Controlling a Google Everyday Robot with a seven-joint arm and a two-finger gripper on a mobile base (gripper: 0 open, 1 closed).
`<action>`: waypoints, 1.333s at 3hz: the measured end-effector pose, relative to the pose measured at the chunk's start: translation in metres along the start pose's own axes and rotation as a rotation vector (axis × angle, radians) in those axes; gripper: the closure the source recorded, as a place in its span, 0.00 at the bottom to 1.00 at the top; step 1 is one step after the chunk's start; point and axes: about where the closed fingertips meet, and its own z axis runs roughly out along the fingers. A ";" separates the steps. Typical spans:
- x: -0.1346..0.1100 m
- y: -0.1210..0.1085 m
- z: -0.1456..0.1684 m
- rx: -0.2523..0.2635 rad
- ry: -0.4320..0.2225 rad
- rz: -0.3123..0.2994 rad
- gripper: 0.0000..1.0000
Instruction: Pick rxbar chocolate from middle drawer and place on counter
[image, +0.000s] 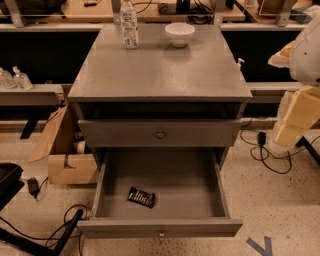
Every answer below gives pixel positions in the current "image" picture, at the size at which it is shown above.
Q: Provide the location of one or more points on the black stand leg with cables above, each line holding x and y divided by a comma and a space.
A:
27, 243

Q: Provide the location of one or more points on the clear plastic water bottle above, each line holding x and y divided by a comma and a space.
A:
129, 24

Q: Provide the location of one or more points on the black bin on left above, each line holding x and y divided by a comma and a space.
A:
10, 182

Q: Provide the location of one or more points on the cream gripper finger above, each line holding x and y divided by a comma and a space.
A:
298, 112
282, 58

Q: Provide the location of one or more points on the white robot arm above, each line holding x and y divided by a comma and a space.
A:
305, 63

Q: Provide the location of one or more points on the black rxbar chocolate wrapper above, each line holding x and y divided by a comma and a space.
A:
141, 197

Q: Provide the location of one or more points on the closed grey top drawer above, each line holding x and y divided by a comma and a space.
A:
123, 133

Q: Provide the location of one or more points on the black power adapter right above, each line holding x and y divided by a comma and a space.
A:
261, 138

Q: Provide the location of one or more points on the grey wooden drawer cabinet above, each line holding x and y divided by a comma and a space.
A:
159, 82

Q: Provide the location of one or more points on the small white pump dispenser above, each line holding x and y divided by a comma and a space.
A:
240, 63

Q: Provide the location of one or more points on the open brown cardboard box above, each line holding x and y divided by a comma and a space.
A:
63, 146

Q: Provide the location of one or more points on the open grey middle drawer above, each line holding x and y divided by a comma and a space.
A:
190, 199

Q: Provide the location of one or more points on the clear sanitizer pump bottle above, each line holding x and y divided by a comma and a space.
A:
21, 79

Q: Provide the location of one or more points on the black power adapter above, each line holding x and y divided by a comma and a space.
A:
33, 187
261, 138

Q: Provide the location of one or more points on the black power adapter left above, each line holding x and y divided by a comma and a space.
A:
33, 187

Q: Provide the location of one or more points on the white ceramic bowl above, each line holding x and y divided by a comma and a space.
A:
179, 34

